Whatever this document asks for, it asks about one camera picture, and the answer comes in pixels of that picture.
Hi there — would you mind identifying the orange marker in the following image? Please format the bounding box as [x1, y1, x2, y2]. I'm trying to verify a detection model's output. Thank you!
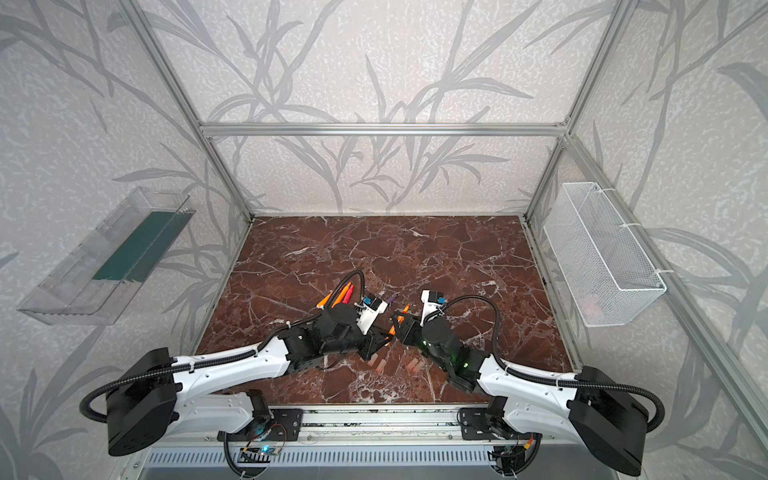
[316, 292, 333, 309]
[331, 281, 354, 307]
[389, 304, 411, 336]

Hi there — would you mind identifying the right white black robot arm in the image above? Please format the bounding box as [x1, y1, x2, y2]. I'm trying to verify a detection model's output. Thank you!
[392, 312, 658, 476]

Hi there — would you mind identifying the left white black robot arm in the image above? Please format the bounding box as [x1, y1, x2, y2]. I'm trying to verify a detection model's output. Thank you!
[106, 299, 390, 456]

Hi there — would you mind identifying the pink marker left group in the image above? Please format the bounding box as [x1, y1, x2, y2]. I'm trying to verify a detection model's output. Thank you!
[341, 283, 355, 304]

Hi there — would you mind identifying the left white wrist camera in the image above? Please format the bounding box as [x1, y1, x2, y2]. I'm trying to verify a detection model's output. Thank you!
[357, 293, 388, 335]

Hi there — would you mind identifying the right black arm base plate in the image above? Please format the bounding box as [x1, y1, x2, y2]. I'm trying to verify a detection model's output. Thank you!
[457, 407, 507, 441]

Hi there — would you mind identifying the black corrugated cable right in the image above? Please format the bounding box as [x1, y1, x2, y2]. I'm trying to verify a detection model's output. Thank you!
[441, 293, 666, 433]

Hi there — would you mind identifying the black corrugated cable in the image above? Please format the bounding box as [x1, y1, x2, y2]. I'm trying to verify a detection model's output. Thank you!
[79, 269, 367, 425]
[441, 293, 666, 433]

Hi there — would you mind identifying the aluminium frame rail front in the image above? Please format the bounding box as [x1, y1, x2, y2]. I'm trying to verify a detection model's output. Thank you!
[166, 403, 585, 445]

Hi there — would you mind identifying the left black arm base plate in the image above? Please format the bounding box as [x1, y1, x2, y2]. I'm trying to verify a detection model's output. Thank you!
[217, 408, 304, 442]

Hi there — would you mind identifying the white wire mesh basket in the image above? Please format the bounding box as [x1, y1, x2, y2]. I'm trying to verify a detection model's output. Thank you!
[544, 182, 667, 327]

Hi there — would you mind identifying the clear plastic wall bin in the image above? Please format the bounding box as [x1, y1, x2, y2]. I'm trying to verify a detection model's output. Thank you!
[18, 187, 196, 326]

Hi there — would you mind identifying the black corrugated cable left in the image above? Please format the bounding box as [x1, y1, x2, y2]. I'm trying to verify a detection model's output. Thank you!
[79, 269, 367, 425]

